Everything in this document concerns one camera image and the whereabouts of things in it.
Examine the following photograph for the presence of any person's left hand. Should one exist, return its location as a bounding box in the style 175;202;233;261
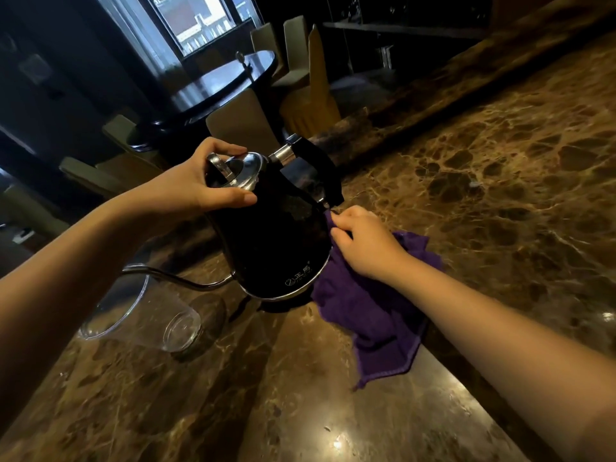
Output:
143;137;259;223

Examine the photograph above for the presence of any person's right hand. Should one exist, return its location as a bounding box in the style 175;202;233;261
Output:
329;206;411;282

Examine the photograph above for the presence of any black gooseneck electric kettle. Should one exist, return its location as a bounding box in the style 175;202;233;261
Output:
120;133;345;304

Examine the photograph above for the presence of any purple cleaning cloth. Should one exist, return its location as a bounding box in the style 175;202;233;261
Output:
310;209;443;391

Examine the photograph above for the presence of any person's left forearm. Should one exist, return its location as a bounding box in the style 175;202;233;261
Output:
0;186;162;421

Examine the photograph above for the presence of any person's right forearm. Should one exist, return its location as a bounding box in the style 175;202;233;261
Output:
385;255;616;462

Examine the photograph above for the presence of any beige covered chair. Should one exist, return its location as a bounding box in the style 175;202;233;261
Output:
102;114;167;170
272;15;311;89
59;156;128;199
250;22;286;68
0;184;72;238
206;88;282;157

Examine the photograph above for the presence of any round dark dining table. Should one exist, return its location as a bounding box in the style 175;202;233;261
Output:
127;50;279;152

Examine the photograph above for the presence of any yellow covered chair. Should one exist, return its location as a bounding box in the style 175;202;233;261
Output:
279;24;342;139

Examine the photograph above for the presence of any clear glass cup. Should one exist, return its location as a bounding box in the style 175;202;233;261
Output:
77;271;203;354

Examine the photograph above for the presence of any window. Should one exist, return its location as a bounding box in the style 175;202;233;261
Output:
147;0;263;57

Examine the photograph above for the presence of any sheer curtain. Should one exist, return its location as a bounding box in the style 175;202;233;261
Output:
94;0;186;94

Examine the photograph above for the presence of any dark wall shelf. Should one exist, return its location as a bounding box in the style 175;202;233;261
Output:
322;21;488;42

